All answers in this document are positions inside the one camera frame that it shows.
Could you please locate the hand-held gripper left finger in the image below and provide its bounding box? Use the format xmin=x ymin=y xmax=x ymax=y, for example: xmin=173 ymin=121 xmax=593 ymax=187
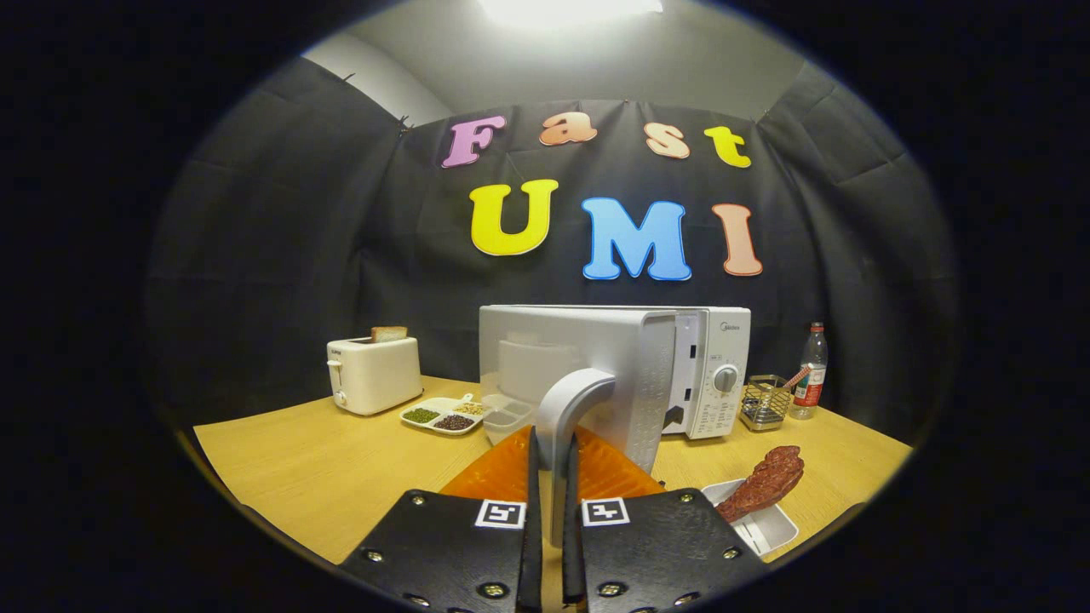
xmin=339 ymin=426 xmax=543 ymax=613

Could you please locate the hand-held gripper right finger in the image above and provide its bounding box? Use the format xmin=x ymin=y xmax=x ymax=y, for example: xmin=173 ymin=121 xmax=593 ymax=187
xmin=560 ymin=426 xmax=772 ymax=613

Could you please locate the white toaster oven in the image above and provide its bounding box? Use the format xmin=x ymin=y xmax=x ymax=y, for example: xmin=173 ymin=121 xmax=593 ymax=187
xmin=479 ymin=304 xmax=752 ymax=546

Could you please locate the reddish brown meat piece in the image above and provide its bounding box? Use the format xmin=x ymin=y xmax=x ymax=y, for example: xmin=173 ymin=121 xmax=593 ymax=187
xmin=715 ymin=445 xmax=806 ymax=524

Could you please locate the cream toaster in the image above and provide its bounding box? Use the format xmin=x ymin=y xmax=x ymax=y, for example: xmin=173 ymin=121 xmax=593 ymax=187
xmin=327 ymin=335 xmax=424 ymax=416

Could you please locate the white divided dish of beans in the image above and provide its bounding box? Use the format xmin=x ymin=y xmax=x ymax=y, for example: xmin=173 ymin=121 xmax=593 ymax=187
xmin=399 ymin=393 xmax=491 ymax=436

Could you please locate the small white ridged tray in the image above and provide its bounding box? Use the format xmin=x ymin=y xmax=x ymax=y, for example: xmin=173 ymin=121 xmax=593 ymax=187
xmin=700 ymin=478 xmax=800 ymax=557

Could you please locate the clear plastic bottle red label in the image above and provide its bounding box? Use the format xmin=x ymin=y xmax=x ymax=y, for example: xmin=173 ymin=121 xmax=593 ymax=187
xmin=790 ymin=322 xmax=829 ymax=420

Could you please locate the black backdrop cloth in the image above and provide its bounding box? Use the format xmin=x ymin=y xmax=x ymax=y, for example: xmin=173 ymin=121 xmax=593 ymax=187
xmin=145 ymin=55 xmax=959 ymax=444

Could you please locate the wire mesh basket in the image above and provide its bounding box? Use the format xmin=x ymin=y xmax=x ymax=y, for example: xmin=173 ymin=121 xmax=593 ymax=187
xmin=738 ymin=375 xmax=793 ymax=433

